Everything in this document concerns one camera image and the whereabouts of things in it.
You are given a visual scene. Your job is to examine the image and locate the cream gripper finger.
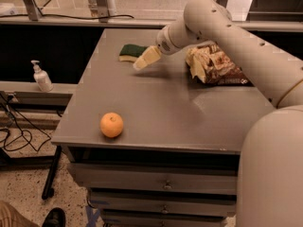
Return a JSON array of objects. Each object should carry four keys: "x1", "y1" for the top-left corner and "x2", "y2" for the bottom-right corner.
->
[
  {"x1": 142, "y1": 45, "x2": 161, "y2": 64},
  {"x1": 133, "y1": 57, "x2": 148, "y2": 71}
]

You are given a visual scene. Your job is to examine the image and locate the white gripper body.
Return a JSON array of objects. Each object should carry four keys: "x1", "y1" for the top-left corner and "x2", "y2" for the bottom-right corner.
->
[{"x1": 155, "y1": 24, "x2": 183, "y2": 55}]

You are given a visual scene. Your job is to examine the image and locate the green and yellow sponge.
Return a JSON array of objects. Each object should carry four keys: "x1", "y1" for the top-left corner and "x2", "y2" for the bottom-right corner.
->
[{"x1": 119, "y1": 44, "x2": 147, "y2": 61}]

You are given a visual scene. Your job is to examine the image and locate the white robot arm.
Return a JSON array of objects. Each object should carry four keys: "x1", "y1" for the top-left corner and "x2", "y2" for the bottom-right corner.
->
[{"x1": 134, "y1": 0, "x2": 303, "y2": 227}]

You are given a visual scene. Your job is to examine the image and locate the brown chip bag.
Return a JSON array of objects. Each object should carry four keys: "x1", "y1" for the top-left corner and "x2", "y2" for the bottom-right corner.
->
[{"x1": 186, "y1": 44, "x2": 252, "y2": 86}]

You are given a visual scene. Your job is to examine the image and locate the orange fruit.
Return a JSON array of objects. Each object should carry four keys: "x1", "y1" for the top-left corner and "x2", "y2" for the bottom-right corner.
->
[{"x1": 99, "y1": 113, "x2": 124, "y2": 138}]

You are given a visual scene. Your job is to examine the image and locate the grey drawer cabinet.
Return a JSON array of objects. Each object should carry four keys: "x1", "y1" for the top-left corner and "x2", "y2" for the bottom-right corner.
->
[{"x1": 52, "y1": 28, "x2": 274, "y2": 215}]

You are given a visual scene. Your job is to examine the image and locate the white pump bottle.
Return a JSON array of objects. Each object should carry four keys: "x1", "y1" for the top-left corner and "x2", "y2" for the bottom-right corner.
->
[{"x1": 31, "y1": 60, "x2": 53, "y2": 92}]

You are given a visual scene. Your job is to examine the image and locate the top grey drawer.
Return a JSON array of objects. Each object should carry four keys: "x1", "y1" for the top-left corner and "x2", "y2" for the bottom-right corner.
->
[{"x1": 67, "y1": 163, "x2": 237, "y2": 195}]

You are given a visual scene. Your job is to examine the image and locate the grey drawer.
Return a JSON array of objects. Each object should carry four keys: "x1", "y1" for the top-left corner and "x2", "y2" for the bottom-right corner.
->
[
  {"x1": 67, "y1": 163, "x2": 237, "y2": 195},
  {"x1": 90, "y1": 191, "x2": 236, "y2": 217},
  {"x1": 101, "y1": 210, "x2": 235, "y2": 227}
]

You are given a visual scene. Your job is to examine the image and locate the middle grey drawer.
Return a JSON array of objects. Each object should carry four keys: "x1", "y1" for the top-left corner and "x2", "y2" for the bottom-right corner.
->
[{"x1": 90, "y1": 191, "x2": 236, "y2": 217}]

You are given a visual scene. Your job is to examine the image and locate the bottom grey drawer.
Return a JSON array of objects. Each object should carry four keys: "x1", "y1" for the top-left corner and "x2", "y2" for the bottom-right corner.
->
[{"x1": 101, "y1": 210, "x2": 235, "y2": 227}]

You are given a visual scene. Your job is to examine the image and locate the black table leg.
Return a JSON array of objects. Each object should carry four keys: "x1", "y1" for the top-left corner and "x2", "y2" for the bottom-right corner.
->
[{"x1": 42, "y1": 146, "x2": 62, "y2": 201}]

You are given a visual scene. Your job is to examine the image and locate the black shoe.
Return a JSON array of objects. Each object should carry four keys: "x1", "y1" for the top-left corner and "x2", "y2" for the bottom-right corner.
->
[{"x1": 42, "y1": 208, "x2": 66, "y2": 227}]

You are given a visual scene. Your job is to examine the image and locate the tan trouser leg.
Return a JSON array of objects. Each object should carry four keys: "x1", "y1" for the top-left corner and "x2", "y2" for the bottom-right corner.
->
[{"x1": 0, "y1": 201, "x2": 39, "y2": 227}]

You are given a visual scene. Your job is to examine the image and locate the grey metal rail frame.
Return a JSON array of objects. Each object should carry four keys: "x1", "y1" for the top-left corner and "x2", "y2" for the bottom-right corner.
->
[{"x1": 0, "y1": 0, "x2": 303, "y2": 32}]

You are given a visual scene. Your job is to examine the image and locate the black cable on rail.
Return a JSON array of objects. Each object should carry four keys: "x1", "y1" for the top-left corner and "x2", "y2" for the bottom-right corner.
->
[{"x1": 0, "y1": 13, "x2": 134, "y2": 21}]

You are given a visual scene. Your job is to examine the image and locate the black floor cables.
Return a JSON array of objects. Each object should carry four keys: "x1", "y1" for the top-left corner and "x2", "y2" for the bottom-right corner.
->
[{"x1": 0, "y1": 92, "x2": 53, "y2": 153}]

